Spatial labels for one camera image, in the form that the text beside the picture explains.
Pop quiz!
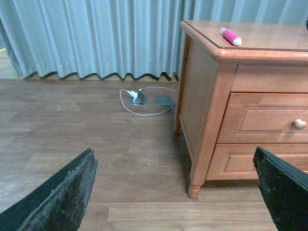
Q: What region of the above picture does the pink marker with white cap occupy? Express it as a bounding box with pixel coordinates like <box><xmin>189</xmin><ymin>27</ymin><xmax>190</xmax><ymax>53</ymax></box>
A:
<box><xmin>219</xmin><ymin>27</ymin><xmax>242</xmax><ymax>47</ymax></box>

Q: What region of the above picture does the light green pleated curtain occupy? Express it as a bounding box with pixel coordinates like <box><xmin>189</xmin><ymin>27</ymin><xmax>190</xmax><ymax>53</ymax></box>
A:
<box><xmin>0</xmin><ymin>0</ymin><xmax>308</xmax><ymax>78</ymax></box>

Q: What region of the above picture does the round brass drawer knob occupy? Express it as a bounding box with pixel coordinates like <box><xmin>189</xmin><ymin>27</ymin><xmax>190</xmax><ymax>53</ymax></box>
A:
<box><xmin>291</xmin><ymin>119</ymin><xmax>307</xmax><ymax>130</ymax></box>

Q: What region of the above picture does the wooden nightstand cabinet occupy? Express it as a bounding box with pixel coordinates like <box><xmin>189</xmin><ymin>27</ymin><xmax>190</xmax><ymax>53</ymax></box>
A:
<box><xmin>174</xmin><ymin>20</ymin><xmax>308</xmax><ymax>199</ymax></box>

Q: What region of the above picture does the closed metal floor plate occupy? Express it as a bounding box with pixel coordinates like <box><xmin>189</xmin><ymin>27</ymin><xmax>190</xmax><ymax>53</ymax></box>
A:
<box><xmin>154</xmin><ymin>96</ymin><xmax>174</xmax><ymax>106</ymax></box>

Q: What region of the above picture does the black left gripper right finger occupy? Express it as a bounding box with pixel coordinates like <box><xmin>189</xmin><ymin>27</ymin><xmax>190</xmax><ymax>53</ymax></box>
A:
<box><xmin>253</xmin><ymin>146</ymin><xmax>308</xmax><ymax>231</ymax></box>

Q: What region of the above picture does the white charger plug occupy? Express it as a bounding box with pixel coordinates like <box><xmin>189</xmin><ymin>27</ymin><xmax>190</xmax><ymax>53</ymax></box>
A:
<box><xmin>127</xmin><ymin>90</ymin><xmax>138</xmax><ymax>98</ymax></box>

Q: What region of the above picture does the open metal floor socket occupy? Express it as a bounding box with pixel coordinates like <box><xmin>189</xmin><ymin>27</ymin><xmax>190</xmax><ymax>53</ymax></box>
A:
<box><xmin>129</xmin><ymin>90</ymin><xmax>148</xmax><ymax>105</ymax></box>

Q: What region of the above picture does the wooden drawer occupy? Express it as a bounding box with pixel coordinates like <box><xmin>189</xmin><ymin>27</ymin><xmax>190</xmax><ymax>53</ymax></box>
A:
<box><xmin>205</xmin><ymin>143</ymin><xmax>308</xmax><ymax>180</ymax></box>
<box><xmin>218</xmin><ymin>93</ymin><xmax>308</xmax><ymax>143</ymax></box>

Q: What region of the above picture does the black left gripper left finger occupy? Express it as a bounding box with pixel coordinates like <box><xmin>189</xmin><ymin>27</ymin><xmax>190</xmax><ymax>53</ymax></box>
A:
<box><xmin>0</xmin><ymin>149</ymin><xmax>98</xmax><ymax>231</ymax></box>

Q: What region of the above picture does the white charging cable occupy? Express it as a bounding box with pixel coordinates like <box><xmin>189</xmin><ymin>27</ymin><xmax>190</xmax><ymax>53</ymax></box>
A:
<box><xmin>119</xmin><ymin>86</ymin><xmax>178</xmax><ymax>116</ymax></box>

